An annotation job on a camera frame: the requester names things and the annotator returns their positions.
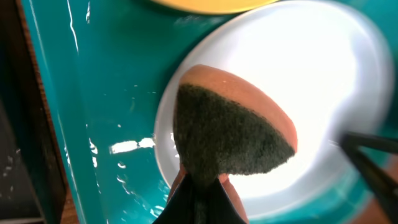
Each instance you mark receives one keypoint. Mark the light blue plate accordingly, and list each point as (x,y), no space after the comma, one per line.
(331,66)

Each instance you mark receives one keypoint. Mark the teal plastic serving tray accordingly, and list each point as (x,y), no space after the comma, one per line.
(105,66)

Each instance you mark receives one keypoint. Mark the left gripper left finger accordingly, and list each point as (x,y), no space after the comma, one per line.
(182,206)

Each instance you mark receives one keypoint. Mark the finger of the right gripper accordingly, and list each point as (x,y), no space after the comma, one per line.
(382,185)

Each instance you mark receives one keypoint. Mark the green and orange sponge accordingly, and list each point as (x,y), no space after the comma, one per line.
(222,126)

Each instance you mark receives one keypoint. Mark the yellow-green plate upper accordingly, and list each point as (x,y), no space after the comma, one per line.
(214,6)

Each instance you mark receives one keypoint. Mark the black rectangular water tray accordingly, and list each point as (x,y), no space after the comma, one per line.
(32,186)

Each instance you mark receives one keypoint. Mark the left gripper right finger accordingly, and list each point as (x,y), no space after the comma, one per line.
(218,207)

